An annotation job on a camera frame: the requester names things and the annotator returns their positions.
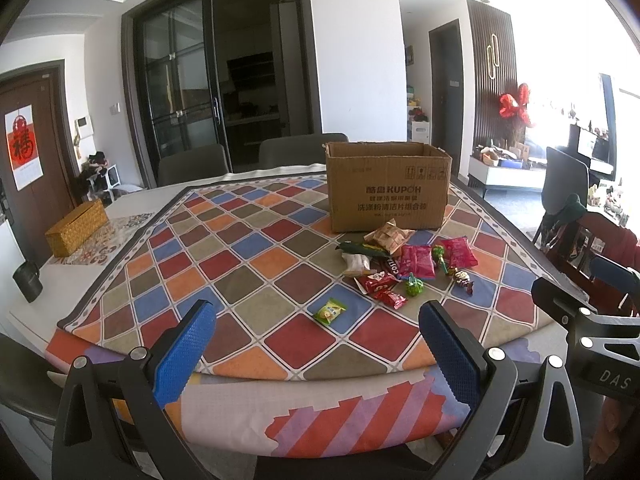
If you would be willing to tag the patterned placemat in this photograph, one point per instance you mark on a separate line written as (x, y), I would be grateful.
(105, 241)

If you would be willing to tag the red bow decoration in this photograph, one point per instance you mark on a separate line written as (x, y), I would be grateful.
(516, 106)

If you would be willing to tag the grey dining chair middle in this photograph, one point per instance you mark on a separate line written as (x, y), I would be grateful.
(302, 150)

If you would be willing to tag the red fu door poster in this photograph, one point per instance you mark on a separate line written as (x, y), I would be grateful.
(21, 142)

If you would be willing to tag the black glass sliding door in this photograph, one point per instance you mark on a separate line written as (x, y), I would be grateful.
(177, 95)

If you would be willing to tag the brown cardboard box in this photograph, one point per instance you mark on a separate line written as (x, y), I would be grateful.
(370, 183)

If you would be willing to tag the grey dining chair left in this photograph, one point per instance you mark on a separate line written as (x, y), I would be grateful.
(200, 163)

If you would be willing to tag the gold wrapped candy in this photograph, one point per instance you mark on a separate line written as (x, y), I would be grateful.
(462, 279)

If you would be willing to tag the woven yellow tissue box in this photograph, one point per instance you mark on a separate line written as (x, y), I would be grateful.
(68, 234)

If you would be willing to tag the dark brown snack packet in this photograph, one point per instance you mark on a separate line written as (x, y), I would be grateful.
(388, 264)

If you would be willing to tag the tan waffle snack packet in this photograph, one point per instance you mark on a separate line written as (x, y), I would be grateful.
(390, 237)

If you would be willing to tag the grey dining chair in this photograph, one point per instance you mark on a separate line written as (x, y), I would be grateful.
(200, 163)
(302, 150)

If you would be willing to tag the green yellow snack packet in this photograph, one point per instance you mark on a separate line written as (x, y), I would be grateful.
(329, 312)

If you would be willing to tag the white low cabinet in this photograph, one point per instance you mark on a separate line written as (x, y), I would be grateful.
(490, 178)

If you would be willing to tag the green lollipop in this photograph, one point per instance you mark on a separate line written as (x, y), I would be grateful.
(439, 257)

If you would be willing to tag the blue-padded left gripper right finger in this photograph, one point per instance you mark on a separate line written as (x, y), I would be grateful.
(523, 421)

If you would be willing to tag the white snack packet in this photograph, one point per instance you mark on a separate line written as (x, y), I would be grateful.
(357, 265)

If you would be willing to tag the red pink snack packet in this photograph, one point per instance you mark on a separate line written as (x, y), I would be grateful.
(458, 253)

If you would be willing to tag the black cup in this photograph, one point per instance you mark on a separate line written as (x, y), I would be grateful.
(27, 278)

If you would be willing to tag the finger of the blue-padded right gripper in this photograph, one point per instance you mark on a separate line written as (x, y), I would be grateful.
(560, 305)
(623, 280)

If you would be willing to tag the green wrapped candy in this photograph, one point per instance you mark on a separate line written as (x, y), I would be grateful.
(414, 286)

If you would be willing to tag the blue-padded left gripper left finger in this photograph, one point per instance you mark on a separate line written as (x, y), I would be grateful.
(109, 411)

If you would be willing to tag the dark green snack packet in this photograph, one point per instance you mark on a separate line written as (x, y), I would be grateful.
(355, 248)

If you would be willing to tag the dark wooden chair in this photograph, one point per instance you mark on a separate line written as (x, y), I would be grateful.
(585, 242)

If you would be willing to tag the small red candy packet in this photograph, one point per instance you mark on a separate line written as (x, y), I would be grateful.
(390, 298)

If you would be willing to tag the grey chair right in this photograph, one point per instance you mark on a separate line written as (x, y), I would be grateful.
(566, 184)

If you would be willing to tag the colourful diamond pattern tablecloth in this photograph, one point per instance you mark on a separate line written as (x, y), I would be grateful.
(273, 380)

